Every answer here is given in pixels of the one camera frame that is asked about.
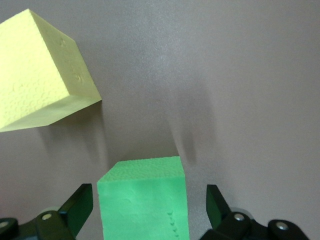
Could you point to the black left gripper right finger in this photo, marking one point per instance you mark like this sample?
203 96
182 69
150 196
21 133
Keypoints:
235 227

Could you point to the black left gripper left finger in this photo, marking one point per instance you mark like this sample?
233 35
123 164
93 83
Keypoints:
50 225

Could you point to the green foam block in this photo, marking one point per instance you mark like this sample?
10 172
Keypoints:
142 200

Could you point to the yellow foam block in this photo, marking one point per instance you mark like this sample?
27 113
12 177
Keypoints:
32 75

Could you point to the brown table cover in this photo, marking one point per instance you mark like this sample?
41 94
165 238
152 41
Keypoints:
212 75

